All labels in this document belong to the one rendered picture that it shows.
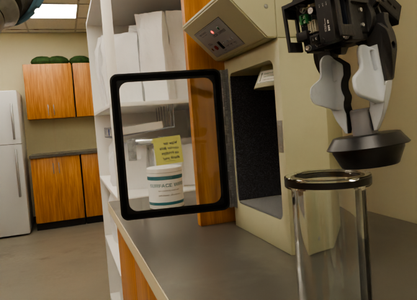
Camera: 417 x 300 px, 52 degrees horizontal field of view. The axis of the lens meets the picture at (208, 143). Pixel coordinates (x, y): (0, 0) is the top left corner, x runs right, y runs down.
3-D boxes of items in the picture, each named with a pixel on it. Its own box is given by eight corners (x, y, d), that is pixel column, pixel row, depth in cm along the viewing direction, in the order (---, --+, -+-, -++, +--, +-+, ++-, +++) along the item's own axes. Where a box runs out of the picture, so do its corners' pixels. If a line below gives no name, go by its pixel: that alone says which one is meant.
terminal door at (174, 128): (230, 209, 121) (219, 68, 119) (121, 221, 116) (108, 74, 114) (229, 209, 122) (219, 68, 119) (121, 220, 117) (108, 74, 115)
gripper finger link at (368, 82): (350, 135, 44) (327, 51, 45) (380, 129, 48) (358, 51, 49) (376, 128, 42) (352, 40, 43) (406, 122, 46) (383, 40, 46)
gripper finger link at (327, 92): (303, 137, 49) (299, 56, 48) (333, 131, 53) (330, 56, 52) (326, 138, 47) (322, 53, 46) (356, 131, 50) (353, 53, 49)
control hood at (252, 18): (223, 61, 120) (221, 25, 120) (277, 37, 90) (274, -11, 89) (184, 62, 117) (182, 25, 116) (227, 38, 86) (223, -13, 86)
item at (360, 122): (429, 156, 48) (420, 99, 48) (387, 170, 43) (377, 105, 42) (357, 161, 55) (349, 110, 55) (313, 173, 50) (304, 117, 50)
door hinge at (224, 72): (234, 206, 122) (224, 69, 120) (237, 208, 120) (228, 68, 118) (229, 207, 122) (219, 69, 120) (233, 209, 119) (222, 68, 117)
